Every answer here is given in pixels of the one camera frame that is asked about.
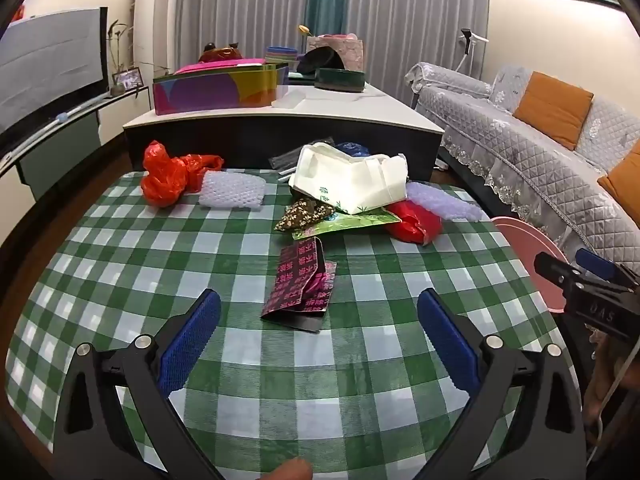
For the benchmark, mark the clear black packet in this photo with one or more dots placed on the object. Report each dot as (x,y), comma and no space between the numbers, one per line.
(287,160)

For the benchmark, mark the blue plastic bag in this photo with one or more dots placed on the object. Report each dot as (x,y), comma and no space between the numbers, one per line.
(355,148)

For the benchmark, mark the green round tin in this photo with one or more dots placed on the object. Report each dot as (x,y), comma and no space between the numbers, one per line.
(340,80)

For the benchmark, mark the colourful tin box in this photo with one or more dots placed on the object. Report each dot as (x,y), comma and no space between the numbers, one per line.
(215,90)

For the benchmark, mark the red teapot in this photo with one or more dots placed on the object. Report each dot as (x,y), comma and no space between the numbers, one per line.
(220,52)

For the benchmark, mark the grey quilted sofa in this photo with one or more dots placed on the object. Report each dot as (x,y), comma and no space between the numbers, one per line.
(500,130)

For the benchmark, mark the dark floral pouch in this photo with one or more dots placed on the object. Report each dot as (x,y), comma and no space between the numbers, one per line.
(302,215)

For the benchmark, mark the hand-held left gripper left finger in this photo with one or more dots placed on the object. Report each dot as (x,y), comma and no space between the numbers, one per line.
(192,340)

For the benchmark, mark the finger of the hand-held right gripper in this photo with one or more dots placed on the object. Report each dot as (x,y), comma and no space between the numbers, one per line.
(557,270)
(595,262)

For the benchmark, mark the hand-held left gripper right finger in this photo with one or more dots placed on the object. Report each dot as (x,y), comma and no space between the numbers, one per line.
(445,340)

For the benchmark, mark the black hat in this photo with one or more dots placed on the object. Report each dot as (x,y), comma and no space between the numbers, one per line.
(317,60)

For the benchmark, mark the white-topped coffee table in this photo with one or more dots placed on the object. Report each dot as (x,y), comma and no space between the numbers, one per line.
(250,140)

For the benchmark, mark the pink floral bag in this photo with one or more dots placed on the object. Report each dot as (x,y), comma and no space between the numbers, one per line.
(350,52)

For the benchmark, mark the television cabinet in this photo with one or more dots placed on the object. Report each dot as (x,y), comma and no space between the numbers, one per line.
(65,150)

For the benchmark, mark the potted bamboo plant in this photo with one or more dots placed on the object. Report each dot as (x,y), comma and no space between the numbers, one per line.
(117,60)

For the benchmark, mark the white standing air conditioner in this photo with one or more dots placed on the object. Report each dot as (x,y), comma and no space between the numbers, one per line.
(160,20)

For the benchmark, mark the person's right hand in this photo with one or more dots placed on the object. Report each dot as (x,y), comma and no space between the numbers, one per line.
(602,385)

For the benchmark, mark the stack of plastic bowls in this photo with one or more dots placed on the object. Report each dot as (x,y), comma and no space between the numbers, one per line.
(280,54)

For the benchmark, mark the white paper bag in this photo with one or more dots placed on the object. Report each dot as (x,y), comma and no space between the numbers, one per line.
(345,175)

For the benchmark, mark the dark pink-printed packet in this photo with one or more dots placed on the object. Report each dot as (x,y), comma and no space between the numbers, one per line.
(300,280)

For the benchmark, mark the person's left hand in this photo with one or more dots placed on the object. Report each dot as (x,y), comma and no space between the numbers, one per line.
(290,470)

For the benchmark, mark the white rod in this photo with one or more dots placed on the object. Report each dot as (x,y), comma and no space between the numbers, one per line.
(60,120)

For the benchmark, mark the red hanging decoration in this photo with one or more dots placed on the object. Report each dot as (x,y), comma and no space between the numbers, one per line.
(19,12)

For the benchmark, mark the grey curtain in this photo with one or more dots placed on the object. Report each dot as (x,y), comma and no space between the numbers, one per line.
(410,10)

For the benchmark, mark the red plastic bag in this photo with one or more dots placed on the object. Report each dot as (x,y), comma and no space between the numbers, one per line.
(415,222)

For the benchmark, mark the pink flat box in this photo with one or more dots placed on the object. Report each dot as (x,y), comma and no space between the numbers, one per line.
(220,66)

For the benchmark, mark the covered television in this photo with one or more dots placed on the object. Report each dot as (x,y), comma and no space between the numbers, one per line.
(50,65)

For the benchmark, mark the photo frame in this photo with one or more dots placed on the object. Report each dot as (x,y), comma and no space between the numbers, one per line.
(127,78)

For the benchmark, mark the orange plastic bag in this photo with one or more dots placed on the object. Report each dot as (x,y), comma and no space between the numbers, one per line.
(160,175)

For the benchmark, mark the teal curtain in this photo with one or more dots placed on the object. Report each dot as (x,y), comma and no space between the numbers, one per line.
(325,0)

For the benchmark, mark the green checked tablecloth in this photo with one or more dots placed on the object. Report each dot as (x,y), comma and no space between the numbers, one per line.
(350,360)

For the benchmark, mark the green snack packet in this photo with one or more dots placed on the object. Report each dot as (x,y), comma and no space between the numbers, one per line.
(360,221)

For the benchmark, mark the orange cushion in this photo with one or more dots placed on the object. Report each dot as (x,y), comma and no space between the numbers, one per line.
(552,110)
(625,180)

